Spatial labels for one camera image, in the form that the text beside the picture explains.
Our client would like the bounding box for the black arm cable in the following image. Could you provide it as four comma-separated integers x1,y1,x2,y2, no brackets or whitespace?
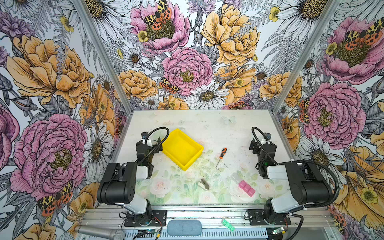
137,126,170,166
251,126,340,240

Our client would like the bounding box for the small green plastic piece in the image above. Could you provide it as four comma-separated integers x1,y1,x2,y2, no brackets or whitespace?
222,219,235,232

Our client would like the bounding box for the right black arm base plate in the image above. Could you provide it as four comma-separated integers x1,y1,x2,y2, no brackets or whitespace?
247,209,292,226

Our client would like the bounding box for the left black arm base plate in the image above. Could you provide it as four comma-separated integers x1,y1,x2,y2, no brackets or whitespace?
124,210,168,227

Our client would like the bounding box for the small green circuit board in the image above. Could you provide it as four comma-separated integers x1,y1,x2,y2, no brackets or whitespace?
272,227,286,235

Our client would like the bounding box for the orange black handled screwdriver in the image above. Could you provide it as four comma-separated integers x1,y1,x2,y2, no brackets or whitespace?
216,148,227,169

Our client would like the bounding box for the yellow plastic bin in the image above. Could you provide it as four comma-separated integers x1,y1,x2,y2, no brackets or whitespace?
162,129,204,171

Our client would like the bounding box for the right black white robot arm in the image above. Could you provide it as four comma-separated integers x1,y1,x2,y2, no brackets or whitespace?
250,134,340,225

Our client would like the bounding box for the small grey metal clip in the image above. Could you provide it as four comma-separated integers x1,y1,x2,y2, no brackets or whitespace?
198,179,210,191

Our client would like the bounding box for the grey oval pad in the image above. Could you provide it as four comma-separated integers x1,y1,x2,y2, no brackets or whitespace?
167,220,203,237

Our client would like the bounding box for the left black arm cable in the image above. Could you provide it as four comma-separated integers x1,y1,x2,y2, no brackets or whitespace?
137,126,170,166

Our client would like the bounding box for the aluminium front rail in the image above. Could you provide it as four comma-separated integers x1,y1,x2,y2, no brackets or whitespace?
80,205,334,229

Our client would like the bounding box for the pink clear plastic block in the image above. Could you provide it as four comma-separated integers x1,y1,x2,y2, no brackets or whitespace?
231,174,256,197

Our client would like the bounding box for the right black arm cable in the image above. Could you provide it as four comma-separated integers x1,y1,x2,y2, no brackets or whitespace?
251,126,340,240

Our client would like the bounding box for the grey metal cylinder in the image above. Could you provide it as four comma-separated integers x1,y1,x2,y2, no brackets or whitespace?
75,226,126,240

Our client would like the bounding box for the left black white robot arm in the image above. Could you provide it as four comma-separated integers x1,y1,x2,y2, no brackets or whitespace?
97,132,164,226

